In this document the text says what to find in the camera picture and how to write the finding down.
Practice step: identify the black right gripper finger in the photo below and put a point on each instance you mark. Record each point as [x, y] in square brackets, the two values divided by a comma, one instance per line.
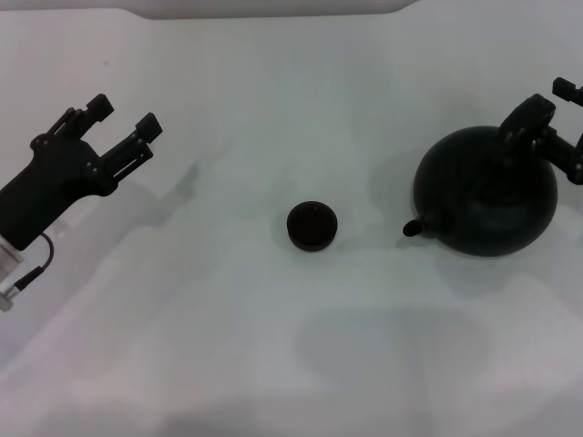
[560, 143]
[567, 89]

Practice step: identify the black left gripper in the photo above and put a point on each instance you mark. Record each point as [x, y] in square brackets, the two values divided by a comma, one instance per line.
[50, 182]

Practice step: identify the dark round teacup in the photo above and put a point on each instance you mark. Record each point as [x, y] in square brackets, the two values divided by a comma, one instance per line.
[312, 225]

